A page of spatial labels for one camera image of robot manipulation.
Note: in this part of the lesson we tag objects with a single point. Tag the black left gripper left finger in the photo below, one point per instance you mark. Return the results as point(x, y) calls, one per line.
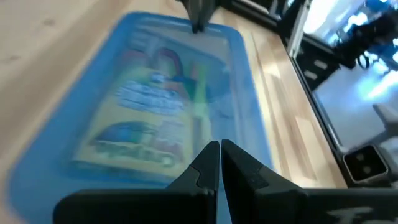
point(202, 174)

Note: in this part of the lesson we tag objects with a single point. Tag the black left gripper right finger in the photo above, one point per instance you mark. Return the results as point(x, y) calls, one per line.
point(252, 186)

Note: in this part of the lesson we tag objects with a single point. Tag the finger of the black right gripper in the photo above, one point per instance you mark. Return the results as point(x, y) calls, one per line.
point(207, 14)
point(193, 15)

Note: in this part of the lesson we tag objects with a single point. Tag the green sticky note pad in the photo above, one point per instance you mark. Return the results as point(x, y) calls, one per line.
point(201, 90)

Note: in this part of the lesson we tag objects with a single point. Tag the green yellow crayon box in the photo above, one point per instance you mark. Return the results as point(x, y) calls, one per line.
point(140, 124)

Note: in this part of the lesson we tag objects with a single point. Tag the blue plastic pencil case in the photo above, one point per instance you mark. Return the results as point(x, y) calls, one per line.
point(93, 102)

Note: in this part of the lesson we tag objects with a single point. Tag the silver frame bracket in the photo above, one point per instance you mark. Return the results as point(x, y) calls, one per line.
point(299, 28)

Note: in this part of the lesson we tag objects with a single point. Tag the black aluminium table frame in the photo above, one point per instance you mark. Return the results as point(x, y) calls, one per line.
point(317, 77)

